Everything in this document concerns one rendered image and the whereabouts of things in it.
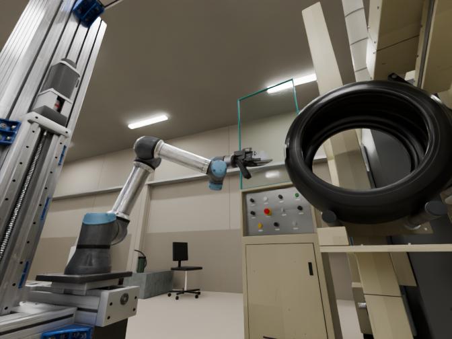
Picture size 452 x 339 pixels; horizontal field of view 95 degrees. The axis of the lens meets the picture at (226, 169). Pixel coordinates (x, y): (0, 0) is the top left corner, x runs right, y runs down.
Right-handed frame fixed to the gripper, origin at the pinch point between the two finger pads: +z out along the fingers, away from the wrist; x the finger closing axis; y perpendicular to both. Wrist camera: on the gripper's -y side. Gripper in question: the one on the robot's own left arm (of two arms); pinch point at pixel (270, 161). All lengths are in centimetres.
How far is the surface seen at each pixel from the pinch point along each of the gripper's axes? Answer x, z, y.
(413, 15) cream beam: -9, 60, 50
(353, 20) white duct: 42, 46, 120
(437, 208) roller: -11, 53, -24
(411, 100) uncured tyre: -12, 53, 11
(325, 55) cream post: 26, 27, 81
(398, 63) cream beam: 15, 58, 50
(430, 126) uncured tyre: -12, 56, 1
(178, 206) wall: 329, -368, 31
